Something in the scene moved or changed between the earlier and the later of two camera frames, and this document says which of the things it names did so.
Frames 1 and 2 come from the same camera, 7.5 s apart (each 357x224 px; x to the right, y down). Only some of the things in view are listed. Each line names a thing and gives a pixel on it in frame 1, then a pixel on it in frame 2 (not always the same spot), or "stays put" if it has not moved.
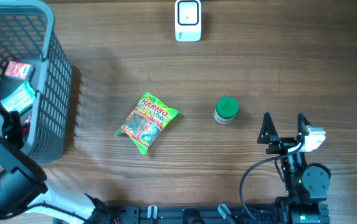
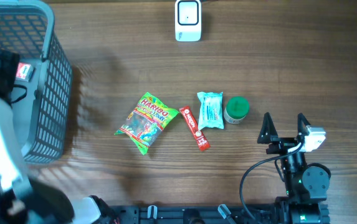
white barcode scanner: x=188 y=20 stays put
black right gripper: x=281 y=143 stays put
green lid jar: x=226 y=110 → x=236 y=109
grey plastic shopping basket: x=23 y=31 stays put
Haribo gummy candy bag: x=146 y=121 stays put
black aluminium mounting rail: x=209 y=214 stays put
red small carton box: x=19 y=70 stays put
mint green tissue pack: x=21 y=99 → x=211 y=111
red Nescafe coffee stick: x=26 y=127 → x=202 y=142
